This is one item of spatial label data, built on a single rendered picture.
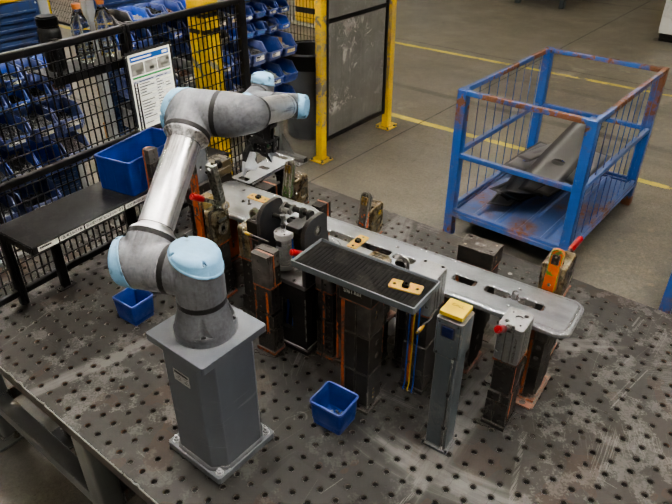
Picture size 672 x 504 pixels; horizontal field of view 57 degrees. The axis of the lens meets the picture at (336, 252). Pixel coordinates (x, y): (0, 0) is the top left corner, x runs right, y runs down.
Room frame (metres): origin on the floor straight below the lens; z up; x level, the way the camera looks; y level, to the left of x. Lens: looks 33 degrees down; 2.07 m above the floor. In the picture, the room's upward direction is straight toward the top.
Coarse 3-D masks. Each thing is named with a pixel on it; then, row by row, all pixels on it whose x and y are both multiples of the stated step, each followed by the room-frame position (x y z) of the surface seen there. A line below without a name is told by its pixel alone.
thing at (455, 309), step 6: (450, 300) 1.20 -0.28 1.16; (456, 300) 1.20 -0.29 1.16; (444, 306) 1.18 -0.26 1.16; (450, 306) 1.18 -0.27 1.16; (456, 306) 1.18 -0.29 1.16; (462, 306) 1.18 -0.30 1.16; (468, 306) 1.18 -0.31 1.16; (444, 312) 1.16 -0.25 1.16; (450, 312) 1.16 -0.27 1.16; (456, 312) 1.16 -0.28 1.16; (462, 312) 1.16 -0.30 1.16; (468, 312) 1.16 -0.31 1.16; (456, 318) 1.14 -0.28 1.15; (462, 318) 1.13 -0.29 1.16
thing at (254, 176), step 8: (264, 160) 2.37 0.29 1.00; (280, 160) 2.37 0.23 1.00; (288, 160) 2.37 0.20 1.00; (272, 168) 2.29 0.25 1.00; (280, 168) 2.30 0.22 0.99; (232, 176) 2.22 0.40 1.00; (240, 176) 2.22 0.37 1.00; (248, 176) 2.22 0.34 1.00; (256, 176) 2.22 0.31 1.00; (264, 176) 2.22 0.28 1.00
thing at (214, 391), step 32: (256, 320) 1.20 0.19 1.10; (192, 352) 1.08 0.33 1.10; (224, 352) 1.08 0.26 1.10; (192, 384) 1.08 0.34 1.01; (224, 384) 1.08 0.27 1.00; (256, 384) 1.19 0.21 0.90; (192, 416) 1.09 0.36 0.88; (224, 416) 1.07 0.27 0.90; (256, 416) 1.15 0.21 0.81; (192, 448) 1.11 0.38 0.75; (224, 448) 1.07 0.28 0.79; (256, 448) 1.13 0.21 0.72; (224, 480) 1.04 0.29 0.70
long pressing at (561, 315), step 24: (240, 192) 2.08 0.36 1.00; (264, 192) 2.08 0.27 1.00; (240, 216) 1.89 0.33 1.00; (288, 216) 1.90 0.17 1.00; (336, 240) 1.73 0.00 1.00; (384, 240) 1.74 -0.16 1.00; (456, 264) 1.60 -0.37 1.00; (456, 288) 1.47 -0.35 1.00; (480, 288) 1.47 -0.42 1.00; (504, 288) 1.47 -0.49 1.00; (528, 288) 1.47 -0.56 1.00; (504, 312) 1.36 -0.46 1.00; (528, 312) 1.36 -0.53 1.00; (552, 312) 1.36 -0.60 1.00; (576, 312) 1.36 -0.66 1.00; (552, 336) 1.27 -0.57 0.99
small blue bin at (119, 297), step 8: (128, 288) 1.77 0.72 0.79; (112, 296) 1.72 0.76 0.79; (120, 296) 1.74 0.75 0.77; (128, 296) 1.76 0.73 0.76; (136, 296) 1.78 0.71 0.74; (144, 296) 1.76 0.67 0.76; (152, 296) 1.73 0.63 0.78; (120, 304) 1.69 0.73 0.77; (128, 304) 1.75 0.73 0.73; (136, 304) 1.67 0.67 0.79; (144, 304) 1.70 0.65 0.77; (152, 304) 1.72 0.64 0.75; (120, 312) 1.70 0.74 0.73; (128, 312) 1.67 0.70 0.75; (136, 312) 1.67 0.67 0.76; (144, 312) 1.69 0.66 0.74; (152, 312) 1.72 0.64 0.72; (128, 320) 1.68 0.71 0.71; (136, 320) 1.66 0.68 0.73; (144, 320) 1.69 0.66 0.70
